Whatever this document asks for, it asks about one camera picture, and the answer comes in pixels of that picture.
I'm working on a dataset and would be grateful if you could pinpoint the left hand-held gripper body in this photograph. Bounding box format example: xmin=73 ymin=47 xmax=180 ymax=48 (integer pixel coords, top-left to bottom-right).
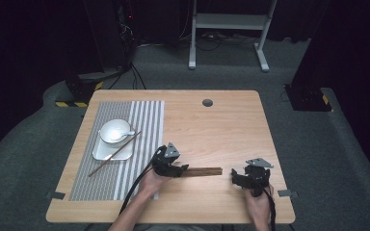
xmin=151 ymin=141 xmax=181 ymax=178

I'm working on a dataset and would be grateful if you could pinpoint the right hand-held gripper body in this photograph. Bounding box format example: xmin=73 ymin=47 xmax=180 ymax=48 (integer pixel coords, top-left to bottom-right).
xmin=244 ymin=157 xmax=275 ymax=197

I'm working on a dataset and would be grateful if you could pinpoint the pile of brown chopsticks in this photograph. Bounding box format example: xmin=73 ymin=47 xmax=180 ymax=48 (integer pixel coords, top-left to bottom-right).
xmin=182 ymin=167 xmax=224 ymax=177

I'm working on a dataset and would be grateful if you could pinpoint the single brown wooden chopstick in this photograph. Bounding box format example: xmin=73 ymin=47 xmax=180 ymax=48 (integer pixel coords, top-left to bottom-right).
xmin=88 ymin=130 xmax=143 ymax=178

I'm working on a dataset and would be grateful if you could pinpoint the white square plate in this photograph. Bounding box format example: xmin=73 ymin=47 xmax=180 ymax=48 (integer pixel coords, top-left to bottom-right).
xmin=92 ymin=136 xmax=135 ymax=162

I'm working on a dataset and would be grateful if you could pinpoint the person's left hand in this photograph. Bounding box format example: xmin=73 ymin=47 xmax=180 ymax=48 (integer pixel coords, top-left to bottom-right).
xmin=139 ymin=168 xmax=172 ymax=199

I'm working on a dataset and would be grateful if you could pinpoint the person's right hand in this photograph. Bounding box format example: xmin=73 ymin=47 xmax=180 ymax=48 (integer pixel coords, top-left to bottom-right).
xmin=243 ymin=184 xmax=276 ymax=226

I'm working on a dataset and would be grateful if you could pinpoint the grey tape piece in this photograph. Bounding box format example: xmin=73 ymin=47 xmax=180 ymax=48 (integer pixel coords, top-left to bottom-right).
xmin=45 ymin=191 xmax=66 ymax=200
xmin=277 ymin=189 xmax=299 ymax=198

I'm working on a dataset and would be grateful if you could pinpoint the white ceramic spoon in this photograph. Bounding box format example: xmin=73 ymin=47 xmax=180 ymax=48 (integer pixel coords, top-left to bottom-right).
xmin=109 ymin=129 xmax=137 ymax=142

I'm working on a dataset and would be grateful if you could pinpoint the person's grey clothing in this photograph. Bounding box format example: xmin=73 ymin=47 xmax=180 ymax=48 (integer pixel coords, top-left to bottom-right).
xmin=138 ymin=223 xmax=229 ymax=231

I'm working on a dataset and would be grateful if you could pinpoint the white round bowl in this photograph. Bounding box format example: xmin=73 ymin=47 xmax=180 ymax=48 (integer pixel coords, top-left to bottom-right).
xmin=98 ymin=118 xmax=133 ymax=144

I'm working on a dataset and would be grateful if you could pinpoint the grey striped placemat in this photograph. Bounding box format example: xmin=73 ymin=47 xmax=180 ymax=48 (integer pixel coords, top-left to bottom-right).
xmin=68 ymin=100 xmax=166 ymax=202

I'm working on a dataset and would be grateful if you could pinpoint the black base with yellow mark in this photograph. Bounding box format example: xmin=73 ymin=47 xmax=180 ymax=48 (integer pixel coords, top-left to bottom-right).
xmin=283 ymin=84 xmax=333 ymax=113

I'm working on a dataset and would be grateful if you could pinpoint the black base with yellow stripes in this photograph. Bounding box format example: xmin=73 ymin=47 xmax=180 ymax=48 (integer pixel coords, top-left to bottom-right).
xmin=55 ymin=71 xmax=106 ymax=109

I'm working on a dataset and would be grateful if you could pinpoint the black equipment cabinet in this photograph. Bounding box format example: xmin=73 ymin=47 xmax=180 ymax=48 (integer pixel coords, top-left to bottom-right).
xmin=82 ymin=0 xmax=138 ymax=71

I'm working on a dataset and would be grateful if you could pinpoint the white metal stand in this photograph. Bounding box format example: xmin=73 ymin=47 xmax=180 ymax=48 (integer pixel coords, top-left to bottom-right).
xmin=188 ymin=0 xmax=279 ymax=73

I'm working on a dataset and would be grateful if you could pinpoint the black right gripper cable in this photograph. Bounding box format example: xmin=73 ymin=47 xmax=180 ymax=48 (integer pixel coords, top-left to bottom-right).
xmin=258 ymin=179 xmax=278 ymax=231

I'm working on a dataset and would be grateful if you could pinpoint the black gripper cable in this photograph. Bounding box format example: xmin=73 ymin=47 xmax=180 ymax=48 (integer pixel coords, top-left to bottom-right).
xmin=119 ymin=145 xmax=168 ymax=216
xmin=258 ymin=179 xmax=278 ymax=231

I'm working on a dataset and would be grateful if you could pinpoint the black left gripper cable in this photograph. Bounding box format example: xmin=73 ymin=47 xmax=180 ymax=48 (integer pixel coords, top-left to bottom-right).
xmin=119 ymin=145 xmax=168 ymax=216

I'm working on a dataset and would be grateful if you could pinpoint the black floor cable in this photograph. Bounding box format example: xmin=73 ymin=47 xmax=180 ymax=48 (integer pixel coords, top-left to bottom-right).
xmin=108 ymin=62 xmax=147 ymax=90

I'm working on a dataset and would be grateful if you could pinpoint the bundle of floor cables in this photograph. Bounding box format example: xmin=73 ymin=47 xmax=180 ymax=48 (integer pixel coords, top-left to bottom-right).
xmin=177 ymin=29 xmax=258 ymax=52

